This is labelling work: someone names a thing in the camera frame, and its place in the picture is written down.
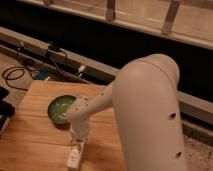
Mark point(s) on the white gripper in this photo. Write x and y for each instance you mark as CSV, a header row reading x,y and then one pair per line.
x,y
79,131

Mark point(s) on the white plastic bottle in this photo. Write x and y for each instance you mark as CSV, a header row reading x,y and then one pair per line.
x,y
75,156

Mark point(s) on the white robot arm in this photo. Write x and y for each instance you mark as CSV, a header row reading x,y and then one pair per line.
x,y
144,98

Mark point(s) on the green ceramic bowl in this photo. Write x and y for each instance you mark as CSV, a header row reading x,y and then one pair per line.
x,y
58,106

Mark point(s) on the blue object on floor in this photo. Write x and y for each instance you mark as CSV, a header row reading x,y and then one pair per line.
x,y
42,75

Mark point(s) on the black device at left edge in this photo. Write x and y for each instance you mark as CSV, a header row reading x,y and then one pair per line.
x,y
7,110

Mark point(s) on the black power adapter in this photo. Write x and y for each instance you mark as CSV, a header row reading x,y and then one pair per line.
x,y
54,47

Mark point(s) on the wooden window frame rail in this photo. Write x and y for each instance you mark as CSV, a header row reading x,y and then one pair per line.
x,y
187,21

